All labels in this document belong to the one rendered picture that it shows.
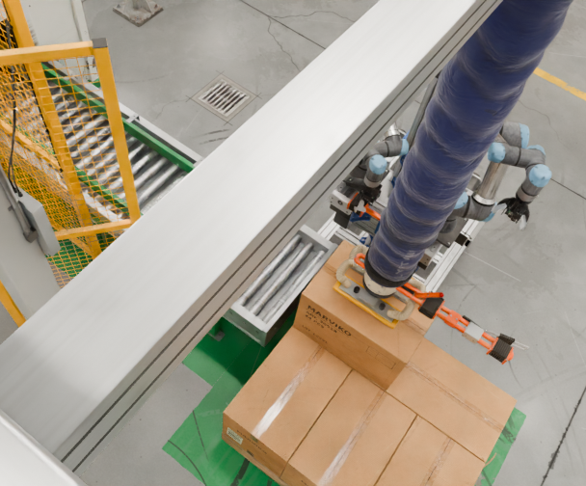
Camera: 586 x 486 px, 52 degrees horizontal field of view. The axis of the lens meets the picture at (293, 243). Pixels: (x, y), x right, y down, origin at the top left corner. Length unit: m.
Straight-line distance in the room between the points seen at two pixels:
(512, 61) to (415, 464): 2.10
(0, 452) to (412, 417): 2.97
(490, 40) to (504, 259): 3.03
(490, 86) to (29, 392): 1.45
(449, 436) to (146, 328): 2.83
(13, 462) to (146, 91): 4.78
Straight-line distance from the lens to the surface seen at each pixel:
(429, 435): 3.25
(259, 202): 0.60
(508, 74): 1.73
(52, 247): 2.43
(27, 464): 0.35
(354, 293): 2.82
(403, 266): 2.51
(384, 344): 2.89
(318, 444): 3.10
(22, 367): 0.54
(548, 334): 4.41
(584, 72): 6.29
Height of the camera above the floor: 3.53
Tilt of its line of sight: 58 degrees down
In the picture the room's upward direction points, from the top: 12 degrees clockwise
